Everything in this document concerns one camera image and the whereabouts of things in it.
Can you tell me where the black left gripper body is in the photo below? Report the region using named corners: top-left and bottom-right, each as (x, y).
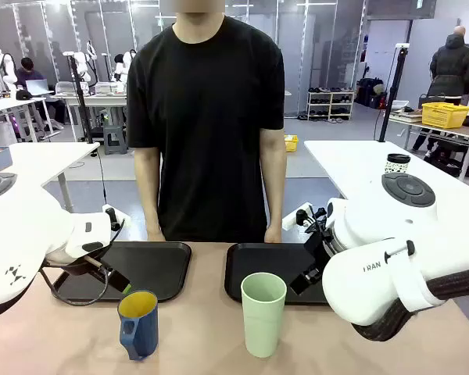
top-left (42, 244), bottom-right (116, 280)

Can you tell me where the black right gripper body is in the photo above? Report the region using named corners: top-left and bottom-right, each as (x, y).
top-left (303, 226), bottom-right (336, 271)

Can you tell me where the pale green tumbler cup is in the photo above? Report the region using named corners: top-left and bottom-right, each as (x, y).
top-left (240, 272), bottom-right (288, 359)

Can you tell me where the person's right forearm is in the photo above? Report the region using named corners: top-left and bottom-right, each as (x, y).
top-left (134, 150), bottom-right (164, 234)

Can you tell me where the person's left forearm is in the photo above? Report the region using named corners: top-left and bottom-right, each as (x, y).
top-left (259, 155), bottom-right (288, 230)

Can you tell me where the person's left hand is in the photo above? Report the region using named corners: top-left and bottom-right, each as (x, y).
top-left (263, 224), bottom-right (284, 245)

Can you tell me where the black plastic tray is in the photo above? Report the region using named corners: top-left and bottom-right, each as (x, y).
top-left (224, 242), bottom-right (334, 306)
top-left (51, 241), bottom-right (192, 304)

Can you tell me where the blue mug yellow inside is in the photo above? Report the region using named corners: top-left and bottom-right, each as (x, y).
top-left (117, 289), bottom-right (159, 362)

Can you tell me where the white side table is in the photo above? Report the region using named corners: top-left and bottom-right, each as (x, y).
top-left (303, 139), bottom-right (469, 220)
top-left (7, 141), bottom-right (102, 214)

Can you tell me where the speckled travel mug black lid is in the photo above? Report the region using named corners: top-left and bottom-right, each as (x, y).
top-left (384, 153), bottom-right (411, 176)

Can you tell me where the grey plastic stool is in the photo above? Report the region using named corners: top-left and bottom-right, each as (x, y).
top-left (102, 123), bottom-right (128, 156)

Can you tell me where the white shoe rack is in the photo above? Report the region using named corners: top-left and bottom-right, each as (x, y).
top-left (306, 89), bottom-right (356, 122)

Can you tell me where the black bags pile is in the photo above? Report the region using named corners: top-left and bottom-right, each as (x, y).
top-left (355, 77), bottom-right (388, 109)

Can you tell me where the person in black t-shirt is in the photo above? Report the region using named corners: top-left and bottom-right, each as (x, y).
top-left (126, 10), bottom-right (288, 244)

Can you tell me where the brown background table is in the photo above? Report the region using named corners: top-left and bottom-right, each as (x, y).
top-left (388, 111), bottom-right (469, 181)

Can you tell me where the white background desk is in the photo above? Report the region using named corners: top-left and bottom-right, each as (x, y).
top-left (0, 96), bottom-right (62, 143)

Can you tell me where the large yellow plastic basket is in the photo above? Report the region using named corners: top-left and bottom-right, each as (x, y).
top-left (421, 102), bottom-right (469, 130)

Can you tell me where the grey open laptop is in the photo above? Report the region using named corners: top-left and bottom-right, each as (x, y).
top-left (25, 78), bottom-right (55, 96)

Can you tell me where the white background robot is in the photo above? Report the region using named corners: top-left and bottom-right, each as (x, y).
top-left (73, 40), bottom-right (99, 88)
top-left (0, 48), bottom-right (19, 95)
top-left (113, 49), bottom-right (137, 84)

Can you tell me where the seated person in purple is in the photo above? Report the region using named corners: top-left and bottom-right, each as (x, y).
top-left (15, 57), bottom-right (66, 127)

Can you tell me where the bald person in black jacket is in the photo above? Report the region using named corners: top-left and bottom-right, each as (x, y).
top-left (412, 25), bottom-right (469, 157)

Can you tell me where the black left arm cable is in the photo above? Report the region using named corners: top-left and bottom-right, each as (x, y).
top-left (38, 249), bottom-right (120, 306)

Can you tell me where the dark braided cable sleeve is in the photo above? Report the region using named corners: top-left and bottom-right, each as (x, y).
top-left (350, 265), bottom-right (469, 343)

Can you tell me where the black camera stand pole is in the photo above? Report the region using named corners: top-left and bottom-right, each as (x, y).
top-left (378, 44), bottom-right (411, 143)
top-left (62, 51), bottom-right (99, 158)

